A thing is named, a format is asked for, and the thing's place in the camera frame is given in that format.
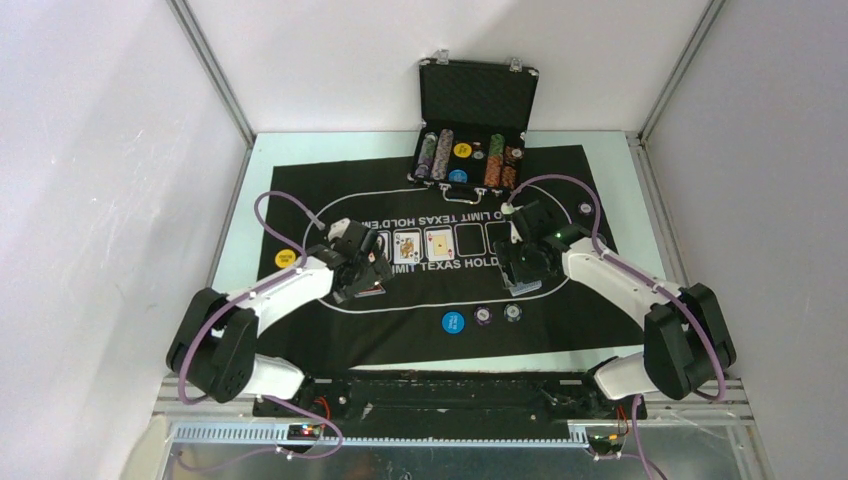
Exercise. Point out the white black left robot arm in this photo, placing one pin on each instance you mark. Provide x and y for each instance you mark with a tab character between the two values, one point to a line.
215	348

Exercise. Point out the blue round button chip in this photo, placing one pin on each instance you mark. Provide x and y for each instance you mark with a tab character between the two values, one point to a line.
453	322

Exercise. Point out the red triangular all-in marker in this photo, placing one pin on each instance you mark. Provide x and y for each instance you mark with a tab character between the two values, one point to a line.
372	291

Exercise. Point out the blue button in case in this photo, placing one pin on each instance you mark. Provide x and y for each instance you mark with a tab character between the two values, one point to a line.
458	176

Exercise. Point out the blue yellow chip bottom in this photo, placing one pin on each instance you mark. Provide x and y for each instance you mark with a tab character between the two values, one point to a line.
513	312

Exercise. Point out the black poker felt mat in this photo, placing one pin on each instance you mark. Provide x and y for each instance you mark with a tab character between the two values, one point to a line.
404	324

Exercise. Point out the blue card deck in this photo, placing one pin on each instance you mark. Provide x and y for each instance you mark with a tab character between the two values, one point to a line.
523	288

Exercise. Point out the pink grey chip row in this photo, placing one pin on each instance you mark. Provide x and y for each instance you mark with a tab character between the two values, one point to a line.
442	154

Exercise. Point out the green orange chip row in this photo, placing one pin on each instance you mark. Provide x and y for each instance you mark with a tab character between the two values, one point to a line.
494	163

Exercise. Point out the ten of diamonds card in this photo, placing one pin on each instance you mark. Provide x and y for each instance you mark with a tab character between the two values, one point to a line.
385	245

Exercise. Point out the yellow round button chip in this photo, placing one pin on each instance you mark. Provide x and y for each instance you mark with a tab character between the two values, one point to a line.
285	258

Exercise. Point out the purple chip bottom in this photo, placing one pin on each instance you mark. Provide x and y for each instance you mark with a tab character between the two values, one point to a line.
483	315

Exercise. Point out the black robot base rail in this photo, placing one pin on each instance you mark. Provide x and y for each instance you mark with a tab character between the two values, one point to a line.
423	405

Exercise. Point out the purple chip row in case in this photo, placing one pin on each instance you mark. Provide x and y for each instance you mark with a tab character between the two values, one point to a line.
426	156

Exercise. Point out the yellow button in case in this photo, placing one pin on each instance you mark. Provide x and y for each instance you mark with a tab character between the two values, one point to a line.
462	150

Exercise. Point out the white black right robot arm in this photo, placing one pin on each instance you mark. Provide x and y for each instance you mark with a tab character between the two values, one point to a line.
686	341

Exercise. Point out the brown chip row in case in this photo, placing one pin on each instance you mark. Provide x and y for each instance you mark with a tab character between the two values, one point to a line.
511	162

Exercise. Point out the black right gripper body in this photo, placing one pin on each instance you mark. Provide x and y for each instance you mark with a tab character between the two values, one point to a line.
524	265

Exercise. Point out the black aluminium chip case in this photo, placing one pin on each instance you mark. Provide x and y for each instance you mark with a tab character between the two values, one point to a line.
474	99

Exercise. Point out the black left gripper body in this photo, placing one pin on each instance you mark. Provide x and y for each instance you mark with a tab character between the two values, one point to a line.
369	272

